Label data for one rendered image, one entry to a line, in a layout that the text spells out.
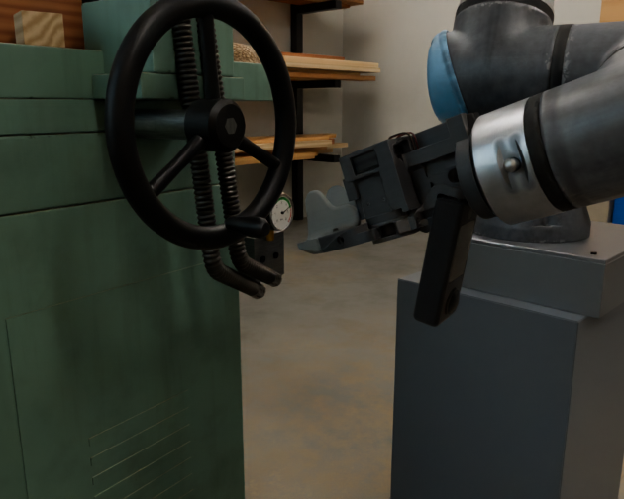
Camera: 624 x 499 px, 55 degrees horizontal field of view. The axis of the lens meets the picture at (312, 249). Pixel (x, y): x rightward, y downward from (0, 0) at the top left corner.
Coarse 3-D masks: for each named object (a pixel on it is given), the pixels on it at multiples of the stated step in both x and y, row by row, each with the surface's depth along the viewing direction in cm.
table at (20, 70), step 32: (0, 64) 66; (32, 64) 69; (64, 64) 72; (96, 64) 76; (256, 64) 99; (0, 96) 67; (32, 96) 70; (64, 96) 73; (96, 96) 76; (160, 96) 73; (256, 96) 100
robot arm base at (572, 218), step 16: (480, 224) 96; (496, 224) 93; (528, 224) 91; (544, 224) 92; (560, 224) 90; (576, 224) 91; (512, 240) 92; (528, 240) 91; (544, 240) 91; (560, 240) 91; (576, 240) 92
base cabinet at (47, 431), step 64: (192, 192) 92; (0, 256) 69; (64, 256) 76; (128, 256) 84; (192, 256) 94; (0, 320) 70; (64, 320) 77; (128, 320) 85; (192, 320) 95; (0, 384) 71; (64, 384) 78; (128, 384) 87; (192, 384) 97; (0, 448) 72; (64, 448) 79; (128, 448) 88; (192, 448) 99
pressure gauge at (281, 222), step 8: (280, 200) 99; (288, 200) 101; (280, 208) 100; (288, 208) 101; (272, 216) 98; (280, 216) 100; (288, 216) 102; (272, 224) 98; (280, 224) 100; (288, 224) 102; (272, 232) 102; (272, 240) 102
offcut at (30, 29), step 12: (24, 12) 69; (36, 12) 70; (24, 24) 69; (36, 24) 70; (48, 24) 71; (60, 24) 72; (24, 36) 70; (36, 36) 70; (48, 36) 71; (60, 36) 72
